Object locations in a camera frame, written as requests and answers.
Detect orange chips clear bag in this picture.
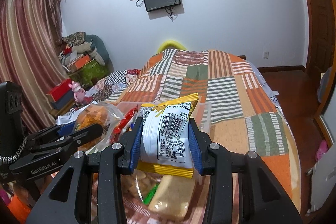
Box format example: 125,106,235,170
74,102,125,154

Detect red rice cracker bag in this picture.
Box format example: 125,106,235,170
113,107,137,135

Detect pale cracker block pack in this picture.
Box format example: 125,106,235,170
148,175,195,221

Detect yellow white snack bag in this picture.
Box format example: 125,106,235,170
137,93,199,178

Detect white crumpled sheet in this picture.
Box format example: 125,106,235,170
56,105,88,125

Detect brown snack clear bag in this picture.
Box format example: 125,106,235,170
121,169,159,202

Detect red gift box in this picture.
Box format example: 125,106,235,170
46,79,72,103

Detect pink plush toy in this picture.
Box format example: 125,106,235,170
68,81,85,105

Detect green stick candy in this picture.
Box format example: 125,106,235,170
142,184,159,205

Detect clear plastic storage box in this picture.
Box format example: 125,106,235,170
110,100,212,143

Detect green patterned storage box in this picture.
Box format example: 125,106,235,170
69,60,110,90

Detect checkered patchwork blanket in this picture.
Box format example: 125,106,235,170
84,69,140,102

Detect striped red gold curtain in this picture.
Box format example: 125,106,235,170
1,0,68,132

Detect orange box on pile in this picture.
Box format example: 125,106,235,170
67,55,91,73

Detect patchwork striped quilt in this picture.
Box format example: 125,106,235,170
89,48,302,224

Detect grey plush toy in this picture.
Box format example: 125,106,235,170
59,32,110,66

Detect brown wooden door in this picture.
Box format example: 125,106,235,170
306,0,335,76

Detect yellow chair back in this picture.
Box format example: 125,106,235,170
157,40,186,53

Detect white wall socket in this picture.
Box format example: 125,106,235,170
262,51,269,59

